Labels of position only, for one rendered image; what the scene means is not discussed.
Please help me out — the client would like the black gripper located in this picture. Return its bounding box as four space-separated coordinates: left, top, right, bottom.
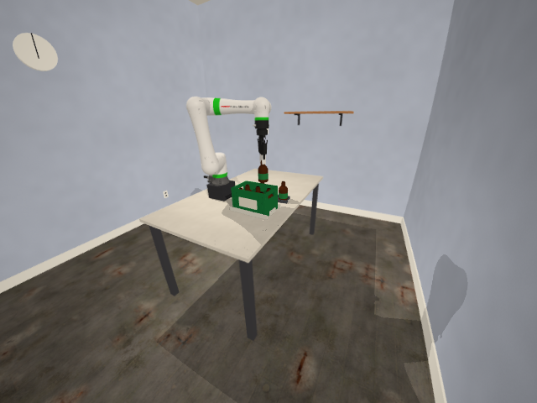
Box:
257 129 268 165

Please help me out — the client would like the green bottle crate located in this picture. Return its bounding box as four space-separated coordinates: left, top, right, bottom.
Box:
231 181 278 216

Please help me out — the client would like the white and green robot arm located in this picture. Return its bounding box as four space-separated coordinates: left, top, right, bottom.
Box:
186 97 272 186

